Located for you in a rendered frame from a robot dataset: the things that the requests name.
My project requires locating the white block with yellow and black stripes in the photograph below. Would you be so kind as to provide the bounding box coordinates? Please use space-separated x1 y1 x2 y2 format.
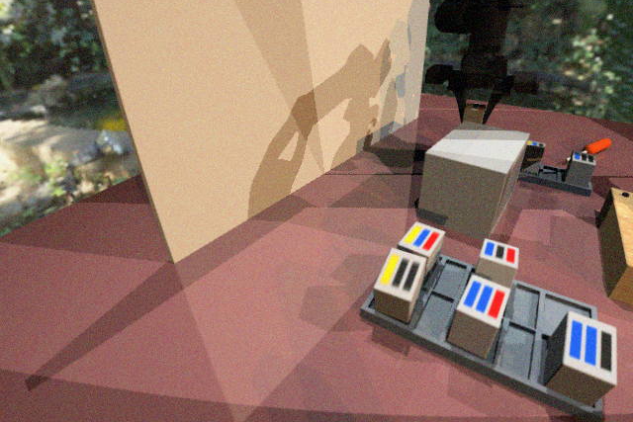
373 247 426 325

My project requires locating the orange screwdriver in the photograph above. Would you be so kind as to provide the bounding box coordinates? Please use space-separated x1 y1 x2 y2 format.
566 138 611 162

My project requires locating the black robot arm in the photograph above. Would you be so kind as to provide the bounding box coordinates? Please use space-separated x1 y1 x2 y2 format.
434 0 524 89

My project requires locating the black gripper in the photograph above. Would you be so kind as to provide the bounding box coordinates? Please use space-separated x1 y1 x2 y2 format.
424 36 540 125

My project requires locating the tan flat panel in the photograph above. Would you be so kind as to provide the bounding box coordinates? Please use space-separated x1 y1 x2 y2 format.
90 0 429 264

